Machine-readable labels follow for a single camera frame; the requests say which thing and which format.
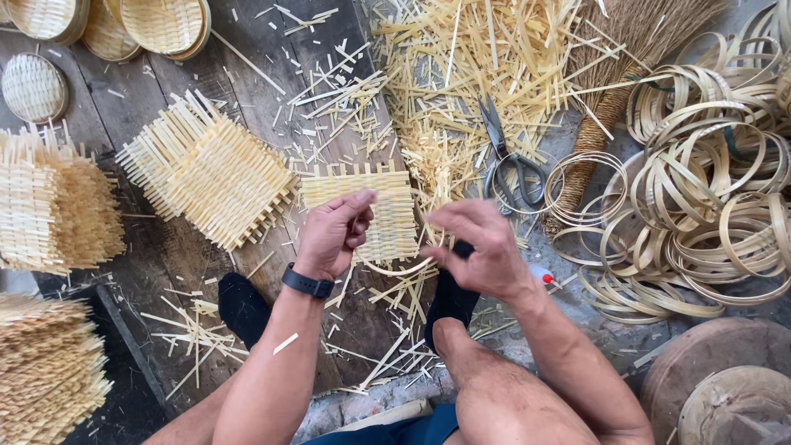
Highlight person's left leg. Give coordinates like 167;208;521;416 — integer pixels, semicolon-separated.
142;371;243;445

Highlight person's right hand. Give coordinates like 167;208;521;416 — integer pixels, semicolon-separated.
420;199;540;305

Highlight pale wooden board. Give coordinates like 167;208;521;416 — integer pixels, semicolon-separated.
334;398;435;435

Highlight square woven bamboo mat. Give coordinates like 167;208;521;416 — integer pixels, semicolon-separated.
301;159;422;265

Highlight tall stack of woven mats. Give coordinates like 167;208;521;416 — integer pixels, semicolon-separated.
0;293;116;445

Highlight round woven bamboo tray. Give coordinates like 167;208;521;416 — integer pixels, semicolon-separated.
82;0;144;63
5;0;91;45
1;53;69;125
119;0;212;62

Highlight glue bottle with red cap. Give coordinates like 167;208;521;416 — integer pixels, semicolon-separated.
529;264;561;289

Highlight person's left hand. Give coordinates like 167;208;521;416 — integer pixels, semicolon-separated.
290;189;378;282

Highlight thin bamboo ring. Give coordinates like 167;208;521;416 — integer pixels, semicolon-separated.
353;247;436;278

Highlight heap of bamboo strip offcuts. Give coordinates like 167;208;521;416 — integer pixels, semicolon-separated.
370;0;625;214

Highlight tan stack of woven mats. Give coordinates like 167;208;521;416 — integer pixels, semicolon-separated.
0;120;128;276

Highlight black right sock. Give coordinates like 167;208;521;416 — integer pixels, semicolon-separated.
423;240;481;357

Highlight large round wooden block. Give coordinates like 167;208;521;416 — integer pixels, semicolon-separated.
639;317;791;445

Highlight person's right leg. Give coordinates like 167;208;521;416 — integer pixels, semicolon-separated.
431;317;601;445

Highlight straw broom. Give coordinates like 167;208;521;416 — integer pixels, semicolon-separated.
541;0;728;241

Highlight person's leg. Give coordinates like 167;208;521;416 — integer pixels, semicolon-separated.
431;317;601;445
142;371;243;445

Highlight black sock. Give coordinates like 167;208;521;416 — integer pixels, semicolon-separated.
218;272;273;351
423;240;481;357

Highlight pale stack of woven mats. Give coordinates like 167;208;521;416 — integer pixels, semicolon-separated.
115;89;301;253

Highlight small round wooden block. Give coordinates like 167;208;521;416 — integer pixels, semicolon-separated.
678;365;791;445

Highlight grey metal scissors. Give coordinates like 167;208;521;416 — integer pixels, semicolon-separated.
477;94;548;217

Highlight blue shorts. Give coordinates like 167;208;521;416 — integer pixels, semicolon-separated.
303;403;461;445

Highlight black left sock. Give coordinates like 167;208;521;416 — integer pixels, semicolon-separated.
218;272;273;351

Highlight heap of bamboo rings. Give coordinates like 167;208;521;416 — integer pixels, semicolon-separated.
544;0;791;326

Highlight long bamboo strip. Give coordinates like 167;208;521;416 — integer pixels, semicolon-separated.
210;28;289;97

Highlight black wristwatch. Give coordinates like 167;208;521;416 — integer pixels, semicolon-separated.
282;262;335;300

